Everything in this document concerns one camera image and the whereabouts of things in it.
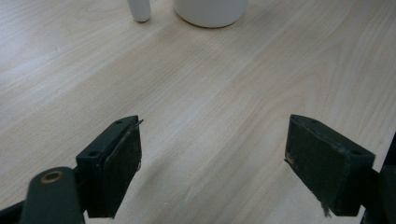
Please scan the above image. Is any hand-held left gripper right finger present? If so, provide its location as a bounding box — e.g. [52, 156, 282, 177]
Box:
[284, 114, 376, 217]

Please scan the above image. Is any white cup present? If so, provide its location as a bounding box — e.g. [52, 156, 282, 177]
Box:
[173, 0, 249, 29]

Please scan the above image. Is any white slender tube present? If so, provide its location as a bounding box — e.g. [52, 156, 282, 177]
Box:
[127, 0, 152, 23]

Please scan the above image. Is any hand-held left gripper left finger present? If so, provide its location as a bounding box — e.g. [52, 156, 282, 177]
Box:
[76, 115, 144, 219]

